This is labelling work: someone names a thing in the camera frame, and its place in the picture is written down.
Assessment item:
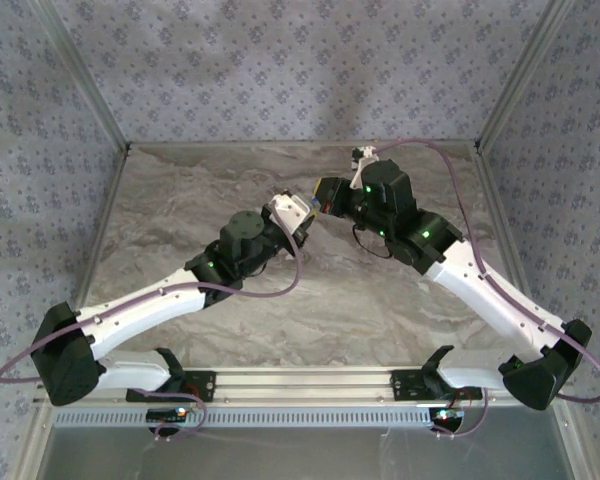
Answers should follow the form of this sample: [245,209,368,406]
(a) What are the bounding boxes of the floral patterned backdrop cloth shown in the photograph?
[0,0,600,480]

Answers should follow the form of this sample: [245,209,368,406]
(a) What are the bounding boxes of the small circuit board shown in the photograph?
[429,407,466,424]
[147,407,189,422]

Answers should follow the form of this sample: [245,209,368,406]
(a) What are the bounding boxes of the grey metal sheet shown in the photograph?
[29,424,581,480]

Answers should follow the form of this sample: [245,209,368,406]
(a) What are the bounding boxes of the aluminium table edge rail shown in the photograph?
[9,144,134,480]
[472,144,599,480]
[127,140,481,152]

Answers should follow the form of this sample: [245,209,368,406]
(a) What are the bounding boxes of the thin black cable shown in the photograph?
[352,223,399,260]

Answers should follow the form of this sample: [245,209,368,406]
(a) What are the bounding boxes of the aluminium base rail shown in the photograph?
[182,367,431,404]

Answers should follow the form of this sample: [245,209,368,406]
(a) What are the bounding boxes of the slotted grey cable duct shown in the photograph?
[54,403,551,429]

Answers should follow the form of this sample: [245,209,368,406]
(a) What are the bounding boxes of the short purple cable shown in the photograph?
[129,387,209,444]
[432,388,491,441]

